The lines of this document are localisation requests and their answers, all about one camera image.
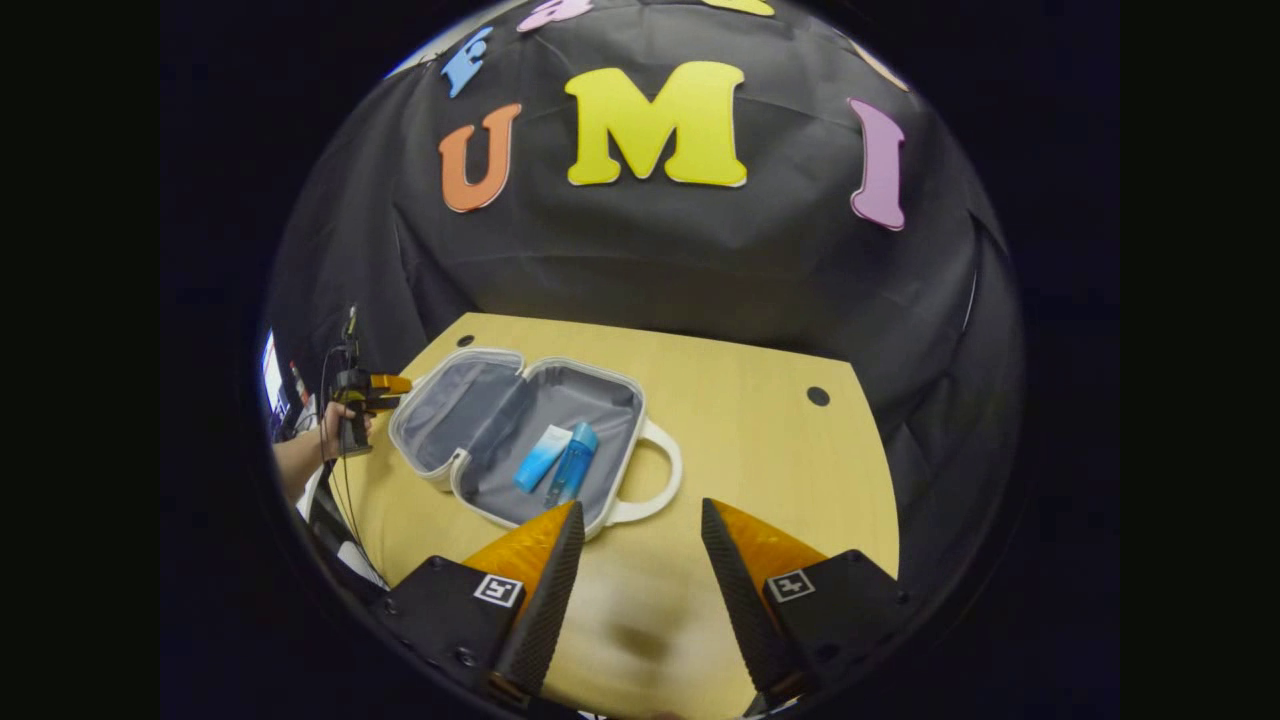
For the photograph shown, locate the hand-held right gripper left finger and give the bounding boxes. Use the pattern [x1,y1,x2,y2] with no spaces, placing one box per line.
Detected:
[385,500,586,706]

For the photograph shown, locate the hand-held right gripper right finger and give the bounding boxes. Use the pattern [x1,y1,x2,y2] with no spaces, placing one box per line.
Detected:
[700,497,911,706]

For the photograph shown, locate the teal bottle with blue cap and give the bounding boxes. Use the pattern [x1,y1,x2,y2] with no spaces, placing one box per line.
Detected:
[543,421,599,509]

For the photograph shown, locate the black backdrop cloth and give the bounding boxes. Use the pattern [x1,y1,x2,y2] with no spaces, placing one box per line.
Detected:
[265,0,1026,601]

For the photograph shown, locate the bright computer monitor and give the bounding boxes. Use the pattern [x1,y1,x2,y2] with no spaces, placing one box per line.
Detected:
[262,330,291,426]

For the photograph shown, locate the white and blue tube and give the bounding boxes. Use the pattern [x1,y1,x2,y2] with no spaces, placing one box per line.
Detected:
[513,425,573,493]

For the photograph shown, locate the white suitcase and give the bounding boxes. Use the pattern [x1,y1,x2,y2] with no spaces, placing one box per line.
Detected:
[388,347,684,541]

